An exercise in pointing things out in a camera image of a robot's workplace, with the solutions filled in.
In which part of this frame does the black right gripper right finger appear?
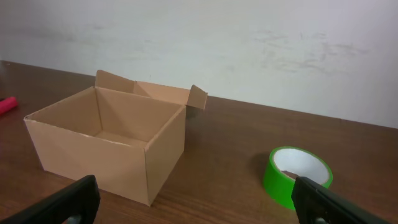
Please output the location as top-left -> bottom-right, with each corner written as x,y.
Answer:
292,177 -> 389,224

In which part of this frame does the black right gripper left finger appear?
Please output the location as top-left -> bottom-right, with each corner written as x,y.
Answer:
1,175 -> 101,224

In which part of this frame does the green tape roll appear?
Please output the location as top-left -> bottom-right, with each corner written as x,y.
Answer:
262,146 -> 333,210

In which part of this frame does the cardboard box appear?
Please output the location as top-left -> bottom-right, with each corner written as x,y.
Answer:
24,70 -> 208,205

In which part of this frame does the red highlighter marker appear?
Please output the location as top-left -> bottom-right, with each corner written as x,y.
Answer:
0,96 -> 18,114

